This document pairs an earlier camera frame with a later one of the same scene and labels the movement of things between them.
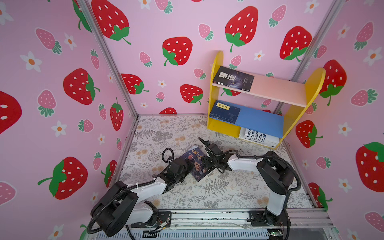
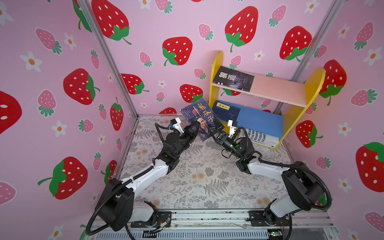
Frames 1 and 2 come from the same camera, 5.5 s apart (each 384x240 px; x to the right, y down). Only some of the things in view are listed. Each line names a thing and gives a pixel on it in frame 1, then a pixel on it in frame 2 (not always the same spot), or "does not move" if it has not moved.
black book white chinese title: (233, 79) does not move
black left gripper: (187, 169) -> (188, 134)
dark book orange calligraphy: (199, 170) -> (197, 109)
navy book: (225, 112) does not move
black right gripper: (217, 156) -> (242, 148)
